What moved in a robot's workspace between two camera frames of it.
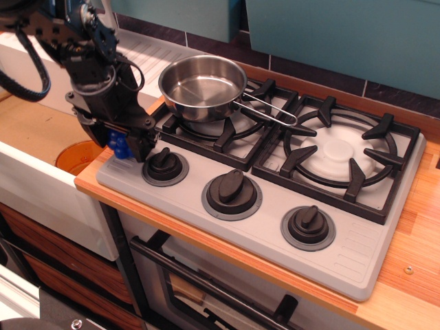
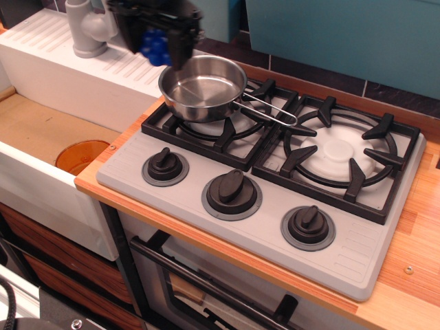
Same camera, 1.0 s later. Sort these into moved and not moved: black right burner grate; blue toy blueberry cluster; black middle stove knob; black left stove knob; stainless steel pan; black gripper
Moved: blue toy blueberry cluster; black gripper
Not moved: black right burner grate; stainless steel pan; black left stove knob; black middle stove knob
